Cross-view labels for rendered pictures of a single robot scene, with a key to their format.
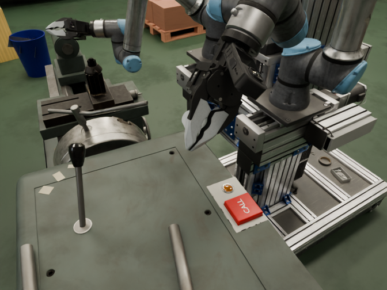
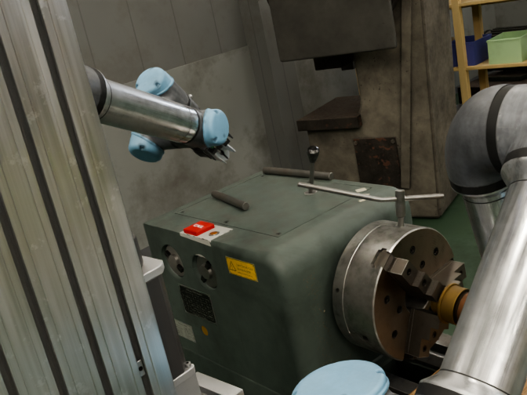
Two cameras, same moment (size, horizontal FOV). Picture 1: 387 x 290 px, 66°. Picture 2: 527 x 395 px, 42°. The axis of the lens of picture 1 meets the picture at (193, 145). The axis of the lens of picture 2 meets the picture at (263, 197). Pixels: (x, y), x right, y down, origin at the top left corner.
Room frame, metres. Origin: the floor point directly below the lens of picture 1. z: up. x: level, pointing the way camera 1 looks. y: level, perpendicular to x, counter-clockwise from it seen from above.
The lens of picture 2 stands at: (2.06, -0.30, 1.84)
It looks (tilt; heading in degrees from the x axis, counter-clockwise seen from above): 18 degrees down; 167
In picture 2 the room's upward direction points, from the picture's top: 12 degrees counter-clockwise
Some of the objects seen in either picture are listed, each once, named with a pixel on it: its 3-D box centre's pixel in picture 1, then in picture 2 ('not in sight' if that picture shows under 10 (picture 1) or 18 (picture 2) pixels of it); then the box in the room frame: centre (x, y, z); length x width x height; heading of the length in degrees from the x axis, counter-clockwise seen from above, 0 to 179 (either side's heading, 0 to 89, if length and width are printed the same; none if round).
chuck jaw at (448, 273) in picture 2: not in sight; (449, 277); (0.73, 0.40, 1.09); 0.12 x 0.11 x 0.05; 115
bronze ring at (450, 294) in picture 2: not in sight; (456, 305); (0.84, 0.35, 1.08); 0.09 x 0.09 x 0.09; 26
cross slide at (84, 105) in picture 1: (88, 104); not in sight; (1.28, 0.54, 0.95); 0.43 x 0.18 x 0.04; 115
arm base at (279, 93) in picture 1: (291, 88); not in sight; (0.98, -0.37, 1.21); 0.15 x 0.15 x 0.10
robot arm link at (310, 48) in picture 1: (300, 59); not in sight; (0.97, -0.37, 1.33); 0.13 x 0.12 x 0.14; 45
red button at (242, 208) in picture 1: (242, 209); (199, 229); (0.39, -0.10, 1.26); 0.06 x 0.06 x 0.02; 25
